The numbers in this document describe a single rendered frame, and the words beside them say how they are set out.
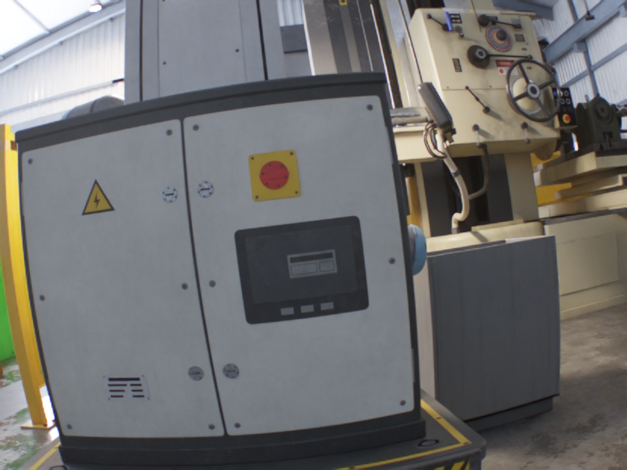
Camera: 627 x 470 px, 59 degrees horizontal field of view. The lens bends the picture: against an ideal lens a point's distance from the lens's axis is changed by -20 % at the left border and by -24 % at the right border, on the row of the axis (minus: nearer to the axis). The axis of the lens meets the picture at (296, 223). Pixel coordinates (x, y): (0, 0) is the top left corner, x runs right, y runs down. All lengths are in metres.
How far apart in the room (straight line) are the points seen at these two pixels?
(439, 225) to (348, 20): 1.43
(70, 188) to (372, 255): 0.42
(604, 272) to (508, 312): 2.15
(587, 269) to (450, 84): 1.38
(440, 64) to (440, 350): 2.14
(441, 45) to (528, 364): 2.24
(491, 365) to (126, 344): 1.16
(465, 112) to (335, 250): 2.76
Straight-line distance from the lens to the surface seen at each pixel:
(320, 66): 4.21
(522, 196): 4.32
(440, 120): 2.96
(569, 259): 3.78
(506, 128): 3.64
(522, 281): 1.82
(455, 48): 3.67
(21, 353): 2.58
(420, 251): 1.53
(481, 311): 1.79
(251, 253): 0.87
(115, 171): 0.90
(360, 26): 4.32
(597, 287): 3.90
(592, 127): 3.79
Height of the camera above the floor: 0.61
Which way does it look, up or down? 2 degrees up
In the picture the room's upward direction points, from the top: 7 degrees counter-clockwise
